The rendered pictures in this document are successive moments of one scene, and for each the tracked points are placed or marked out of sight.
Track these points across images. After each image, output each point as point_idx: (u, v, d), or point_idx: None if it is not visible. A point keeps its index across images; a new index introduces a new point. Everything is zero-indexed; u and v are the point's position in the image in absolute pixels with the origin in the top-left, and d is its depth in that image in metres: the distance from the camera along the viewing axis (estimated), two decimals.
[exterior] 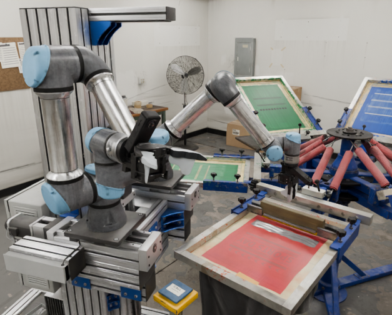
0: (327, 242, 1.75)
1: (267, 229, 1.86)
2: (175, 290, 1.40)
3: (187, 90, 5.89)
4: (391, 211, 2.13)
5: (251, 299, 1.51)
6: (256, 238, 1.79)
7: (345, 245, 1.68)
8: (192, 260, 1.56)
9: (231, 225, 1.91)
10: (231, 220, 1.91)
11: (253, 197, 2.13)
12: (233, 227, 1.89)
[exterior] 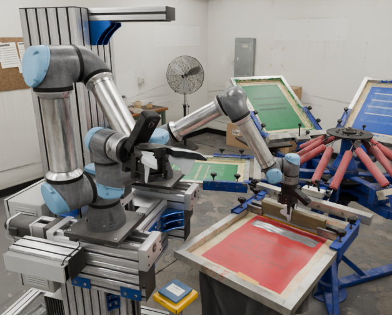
0: (327, 242, 1.75)
1: (267, 229, 1.86)
2: (175, 290, 1.40)
3: (187, 90, 5.89)
4: (391, 211, 2.13)
5: (251, 299, 1.51)
6: (256, 238, 1.79)
7: (345, 245, 1.67)
8: (192, 260, 1.56)
9: (231, 225, 1.91)
10: (231, 220, 1.91)
11: (253, 197, 2.13)
12: (233, 227, 1.89)
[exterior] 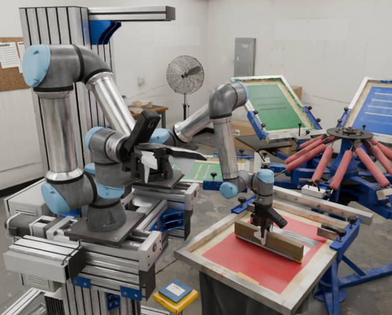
0: (327, 242, 1.75)
1: None
2: (175, 289, 1.40)
3: (187, 90, 5.89)
4: (391, 211, 2.13)
5: (251, 299, 1.51)
6: None
7: (345, 245, 1.67)
8: (192, 260, 1.56)
9: (231, 225, 1.91)
10: (231, 220, 1.91)
11: (253, 197, 2.13)
12: (233, 227, 1.89)
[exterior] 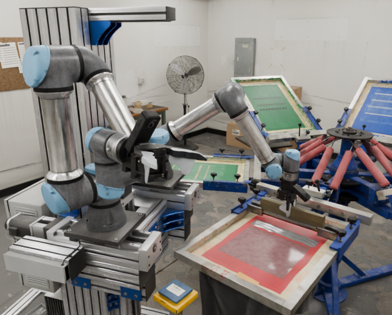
0: (327, 242, 1.75)
1: (267, 229, 1.86)
2: (175, 290, 1.40)
3: (187, 90, 5.89)
4: (391, 211, 2.13)
5: (251, 299, 1.51)
6: None
7: (345, 245, 1.68)
8: (192, 260, 1.56)
9: (231, 225, 1.91)
10: (231, 220, 1.91)
11: (253, 197, 2.13)
12: (233, 227, 1.89)
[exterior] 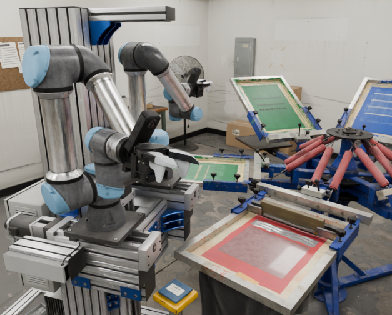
0: (327, 242, 1.75)
1: (267, 229, 1.86)
2: (175, 290, 1.40)
3: None
4: (391, 211, 2.13)
5: (251, 299, 1.51)
6: None
7: (345, 245, 1.68)
8: (192, 260, 1.56)
9: (231, 225, 1.91)
10: (231, 220, 1.91)
11: (253, 197, 2.13)
12: (233, 227, 1.89)
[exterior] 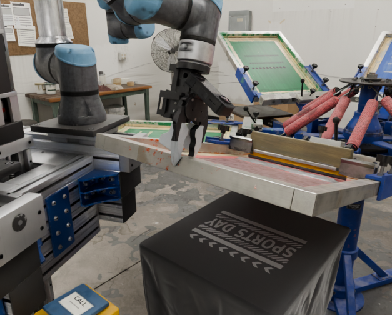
0: None
1: (259, 162, 1.17)
2: (75, 305, 0.75)
3: None
4: None
5: None
6: None
7: (389, 184, 0.99)
8: (124, 142, 0.84)
9: (202, 152, 1.21)
10: (204, 145, 1.21)
11: None
12: (205, 154, 1.19)
